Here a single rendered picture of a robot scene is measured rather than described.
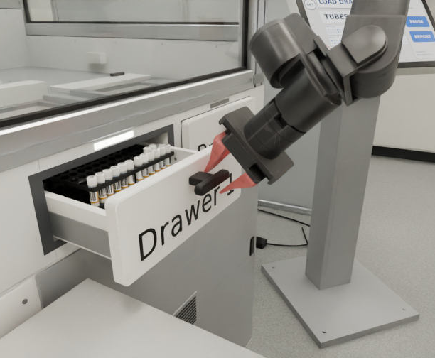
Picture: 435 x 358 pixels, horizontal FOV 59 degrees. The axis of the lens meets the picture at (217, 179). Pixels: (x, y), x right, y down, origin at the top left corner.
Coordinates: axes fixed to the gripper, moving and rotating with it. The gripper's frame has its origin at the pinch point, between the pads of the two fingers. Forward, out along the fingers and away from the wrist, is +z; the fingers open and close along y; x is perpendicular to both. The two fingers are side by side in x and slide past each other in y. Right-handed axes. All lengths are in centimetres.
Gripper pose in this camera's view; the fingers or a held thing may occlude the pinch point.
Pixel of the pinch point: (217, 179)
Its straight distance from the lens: 53.9
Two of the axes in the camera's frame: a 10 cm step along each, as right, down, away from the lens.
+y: -6.3, -7.8, 0.6
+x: -5.0, 3.4, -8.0
